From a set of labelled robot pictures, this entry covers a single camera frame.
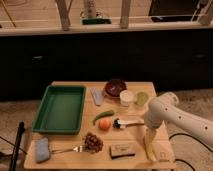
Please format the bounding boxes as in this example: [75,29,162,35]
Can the green chili pepper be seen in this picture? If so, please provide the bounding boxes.
[92,110,114,125]

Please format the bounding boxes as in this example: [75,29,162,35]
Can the green base white bottle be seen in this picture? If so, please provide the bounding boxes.
[80,0,111,25]

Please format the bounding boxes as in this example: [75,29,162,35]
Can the light green cup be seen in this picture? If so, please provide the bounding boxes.
[136,92,149,106]

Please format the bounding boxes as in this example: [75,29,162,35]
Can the orange fruit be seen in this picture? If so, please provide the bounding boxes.
[99,119,111,131]

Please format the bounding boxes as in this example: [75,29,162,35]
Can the brown grape bunch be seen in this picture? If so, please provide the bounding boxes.
[84,132,103,153]

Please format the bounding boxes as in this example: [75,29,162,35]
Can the green plastic tray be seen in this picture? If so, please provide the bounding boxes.
[32,85,86,135]

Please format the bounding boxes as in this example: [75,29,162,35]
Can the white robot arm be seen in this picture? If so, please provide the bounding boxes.
[144,92,213,146]

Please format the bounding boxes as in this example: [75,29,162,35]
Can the black floor cable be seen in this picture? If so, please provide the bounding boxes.
[168,132,213,171]

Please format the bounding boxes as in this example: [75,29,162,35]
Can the grey rectangular scraper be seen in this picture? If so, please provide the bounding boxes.
[90,88,104,106]

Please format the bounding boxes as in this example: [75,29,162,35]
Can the brown rectangular sponge block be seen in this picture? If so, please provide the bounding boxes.
[109,143,135,159]

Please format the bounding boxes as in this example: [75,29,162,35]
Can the wooden folding table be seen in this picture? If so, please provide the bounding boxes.
[24,82,176,170]

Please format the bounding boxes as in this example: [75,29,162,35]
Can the dark red bowl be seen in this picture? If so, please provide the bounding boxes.
[104,79,127,98]

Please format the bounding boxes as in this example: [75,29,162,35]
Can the black pole stand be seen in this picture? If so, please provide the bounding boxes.
[9,122,25,171]

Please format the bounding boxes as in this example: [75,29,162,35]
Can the blue folded cloth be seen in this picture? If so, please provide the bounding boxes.
[35,138,50,163]

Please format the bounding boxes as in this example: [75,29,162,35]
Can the white handled dish brush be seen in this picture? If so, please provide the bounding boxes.
[113,118,144,129]

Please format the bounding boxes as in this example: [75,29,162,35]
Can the white lidded jar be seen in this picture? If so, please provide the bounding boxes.
[120,90,134,107]

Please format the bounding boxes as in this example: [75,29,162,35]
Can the yellow corn cob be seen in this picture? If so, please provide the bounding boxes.
[144,128,157,162]

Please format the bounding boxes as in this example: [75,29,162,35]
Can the black monitor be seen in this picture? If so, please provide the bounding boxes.
[149,0,199,22]

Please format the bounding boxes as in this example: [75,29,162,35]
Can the silver fork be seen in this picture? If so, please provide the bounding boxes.
[51,145,83,154]

